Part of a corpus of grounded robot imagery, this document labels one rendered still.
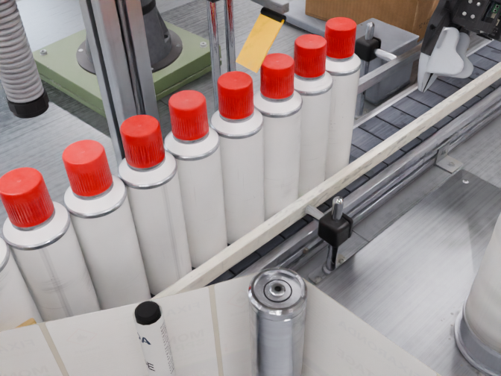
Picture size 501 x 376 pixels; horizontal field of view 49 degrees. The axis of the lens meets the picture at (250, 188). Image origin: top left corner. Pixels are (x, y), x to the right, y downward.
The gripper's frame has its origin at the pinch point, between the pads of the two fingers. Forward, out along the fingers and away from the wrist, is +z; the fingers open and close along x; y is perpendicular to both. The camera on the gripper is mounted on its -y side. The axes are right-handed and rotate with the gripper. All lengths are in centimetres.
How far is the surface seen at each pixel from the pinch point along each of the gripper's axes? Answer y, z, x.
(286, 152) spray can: 3.3, 10.2, -29.0
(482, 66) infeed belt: -0.1, -4.8, 19.3
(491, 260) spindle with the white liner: 25.7, 8.9, -28.4
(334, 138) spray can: 1.9, 8.8, -18.8
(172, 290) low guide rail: 4.3, 25.1, -39.5
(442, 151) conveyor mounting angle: 6.3, 8.0, 3.4
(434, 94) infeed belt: -0.8, 1.5, 8.3
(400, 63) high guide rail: -2.6, -1.3, -2.8
